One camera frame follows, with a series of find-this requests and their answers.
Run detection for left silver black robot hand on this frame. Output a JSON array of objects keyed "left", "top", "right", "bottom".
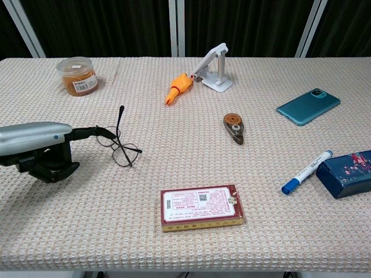
[{"left": 0, "top": 121, "right": 118, "bottom": 184}]

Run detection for thin black eyeglasses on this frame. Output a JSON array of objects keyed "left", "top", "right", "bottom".
[{"left": 95, "top": 105, "right": 143, "bottom": 169}]

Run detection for clear jar of rubber bands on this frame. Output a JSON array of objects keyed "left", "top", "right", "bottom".
[{"left": 56, "top": 57, "right": 100, "bottom": 97}]

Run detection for dark green curtain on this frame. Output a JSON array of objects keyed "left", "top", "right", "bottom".
[{"left": 0, "top": 0, "right": 371, "bottom": 58}]

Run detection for orange rubber chicken toy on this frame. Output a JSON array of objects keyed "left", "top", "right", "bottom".
[{"left": 164, "top": 73, "right": 194, "bottom": 105}]

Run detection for red playing card box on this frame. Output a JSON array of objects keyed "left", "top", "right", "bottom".
[{"left": 160, "top": 184, "right": 247, "bottom": 233}]

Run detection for beige waffle tablecloth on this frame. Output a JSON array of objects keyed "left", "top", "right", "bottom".
[{"left": 0, "top": 56, "right": 371, "bottom": 273}]

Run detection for white folding phone stand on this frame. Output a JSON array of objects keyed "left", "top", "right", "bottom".
[{"left": 191, "top": 42, "right": 234, "bottom": 93}]

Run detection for brown correction tape dispenser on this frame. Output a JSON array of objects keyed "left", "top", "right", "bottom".
[{"left": 223, "top": 112, "right": 245, "bottom": 146}]

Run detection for blue white marker pen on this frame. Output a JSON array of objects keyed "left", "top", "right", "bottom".
[{"left": 281, "top": 149, "right": 334, "bottom": 196}]

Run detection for teal smartphone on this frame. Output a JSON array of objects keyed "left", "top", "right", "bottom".
[{"left": 275, "top": 88, "right": 341, "bottom": 127}]

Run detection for dark blue floral box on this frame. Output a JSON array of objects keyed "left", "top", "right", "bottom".
[{"left": 315, "top": 150, "right": 371, "bottom": 200}]

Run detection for white slanted frame post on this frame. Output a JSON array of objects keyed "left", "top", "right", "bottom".
[
  {"left": 2, "top": 0, "right": 46, "bottom": 58},
  {"left": 294, "top": 0, "right": 330, "bottom": 58}
]

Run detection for white upright frame post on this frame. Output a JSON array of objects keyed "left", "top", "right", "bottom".
[{"left": 169, "top": 0, "right": 186, "bottom": 58}]

